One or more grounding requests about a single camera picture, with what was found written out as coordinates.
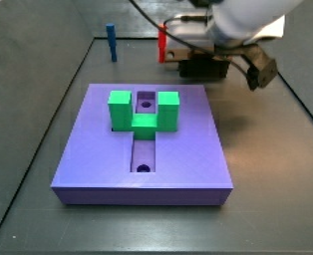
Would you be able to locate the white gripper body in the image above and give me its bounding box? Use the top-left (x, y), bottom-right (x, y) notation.
top-left (165, 15), bottom-right (285, 49)

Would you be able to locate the brown wooden cross block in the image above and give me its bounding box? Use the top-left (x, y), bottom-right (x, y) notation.
top-left (165, 49), bottom-right (194, 63)

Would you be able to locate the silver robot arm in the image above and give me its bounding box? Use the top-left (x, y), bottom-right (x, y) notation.
top-left (166, 0), bottom-right (304, 48)

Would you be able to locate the dark grey fixture block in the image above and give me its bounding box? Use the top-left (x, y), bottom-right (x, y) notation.
top-left (178, 58), bottom-right (229, 79)

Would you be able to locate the red hexagonal peg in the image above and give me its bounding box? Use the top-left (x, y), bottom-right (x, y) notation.
top-left (158, 24), bottom-right (166, 63)

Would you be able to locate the blue hexagonal peg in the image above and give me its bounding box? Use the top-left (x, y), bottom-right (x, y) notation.
top-left (107, 23), bottom-right (118, 62)

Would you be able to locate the green U-shaped block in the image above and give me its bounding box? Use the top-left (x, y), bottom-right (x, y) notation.
top-left (109, 91), bottom-right (181, 140)

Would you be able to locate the black camera cable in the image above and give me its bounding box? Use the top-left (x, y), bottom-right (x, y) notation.
top-left (129, 0), bottom-right (253, 81)

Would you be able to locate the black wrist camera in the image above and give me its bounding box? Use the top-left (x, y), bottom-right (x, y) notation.
top-left (242, 45), bottom-right (279, 91)

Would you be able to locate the purple base plate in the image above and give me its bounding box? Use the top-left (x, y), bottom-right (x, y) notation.
top-left (51, 84), bottom-right (233, 205)

